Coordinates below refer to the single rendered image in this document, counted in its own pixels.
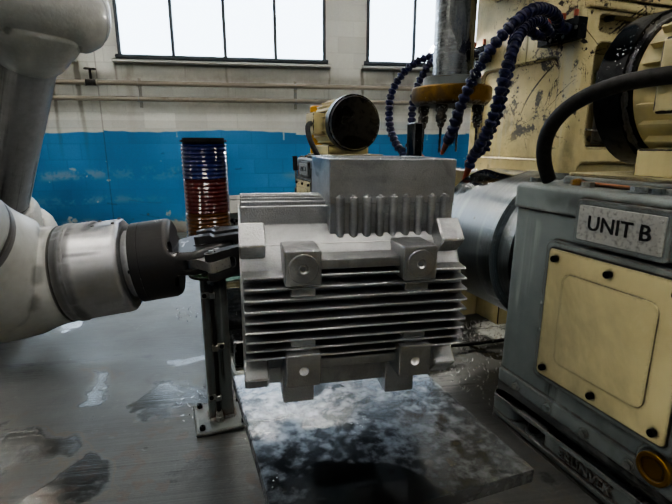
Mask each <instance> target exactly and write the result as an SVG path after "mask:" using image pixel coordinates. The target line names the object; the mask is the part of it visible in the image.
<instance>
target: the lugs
mask: <svg viewBox="0 0 672 504"><path fill-rule="evenodd" d="M238 238H239V257H240V259H257V258H265V256H266V238H265V225H264V223H262V222H261V223H239V224H238ZM432 238H433V241H434V244H435V245H437V246H438V251H451V250H457V249H458V248H459V246H460V245H461V243H462V242H463V241H464V239H465V238H464V235H463V232H462V229H461V226H460V223H459V220H458V218H437V219H436V220H435V222H434V224H433V226H432ZM454 362H455V359H454V355H453V352H452V348H451V345H440V346H431V358H430V371H434V370H444V369H447V368H448V367H449V366H451V365H452V364H453V363H454ZM269 379H270V377H269V362H268V360H267V361H256V362H247V361H246V360H244V383H245V388H246V389H252V388H262V387H268V386H269Z"/></svg>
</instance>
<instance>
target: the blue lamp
mask: <svg viewBox="0 0 672 504"><path fill-rule="evenodd" d="M180 146H181V148H180V150H181V155H182V156H181V159H182V161H181V162H182V171H183V173H182V174H183V177H182V178H184V179H187V180H215V179H226V178H228V168H227V166H228V164H227V162H228V161H227V152H226V151H227V148H226V146H227V145H226V144H181V145H180Z"/></svg>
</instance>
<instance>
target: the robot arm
mask: <svg viewBox="0 0 672 504"><path fill-rule="evenodd" d="M110 29H111V13H110V7H109V4H108V1H107V0H0V344H1V343H6V342H11V341H16V340H21V339H25V338H29V337H33V336H37V335H41V334H44V333H47V332H49V331H51V330H53V329H55V328H57V327H59V326H62V325H65V324H68V323H72V322H76V321H87V320H91V319H93V318H98V317H103V316H109V315H115V314H121V313H126V312H132V311H135V310H137V309H138V308H139V306H140V305H141V303H142V301H143V302H146V301H152V300H158V299H163V298H169V297H175V296H179V295H181V294H182V293H183V292H184V290H185V284H186V275H199V274H201V276H202V277H208V278H209V281H214V282H217V281H219V280H221V279H224V278H227V277H230V276H233V275H236V274H240V261H239V238H238V226H214V227H212V228H206V229H200V230H197V231H196V235H194V236H189V237H186V238H180V237H179V236H178V235H177V229H176V227H175V225H174V223H173V222H172V221H171V220H169V219H158V220H151V221H144V222H137V223H131V224H129V225H128V223H127V222H126V221H125V220H123V219H121V218H120V217H119V218H117V219H114V220H106V221H102V220H98V222H96V221H90V222H82V223H67V224H63V225H61V226H58V225H57V223H56V221H55V220H54V218H53V216H52V215H51V214H49V213H48V212H47V211H45V210H44V209H42V208H40V206H39V204H38V202H37V201H36V200H35V199H34V198H33V197H32V191H33V187H34V182H35V177H36V172H37V167H38V162H39V158H40V153H41V148H42V143H43V138H44V133H45V132H46V127H47V122H48V117H49V112H50V108H51V103H52V98H53V93H54V88H55V83H56V79H57V76H59V75H60V74H62V73H63V72H64V71H66V70H67V69H68V67H69V66H70V64H71V63H72V62H73V61H74V60H75V59H76V58H77V57H78V56H79V54H80V53H85V54H88V53H92V52H94V51H96V50H98V49H99V48H101V47H102V46H103V45H104V43H105V42H106V41H107V39H108V37H109V34H110Z"/></svg>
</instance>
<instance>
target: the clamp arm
mask: <svg viewBox="0 0 672 504"><path fill-rule="evenodd" d="M424 133H425V132H424V131H423V123H422V122H412V123H408V124H407V152H406V156H422V139H423V138H424Z"/></svg>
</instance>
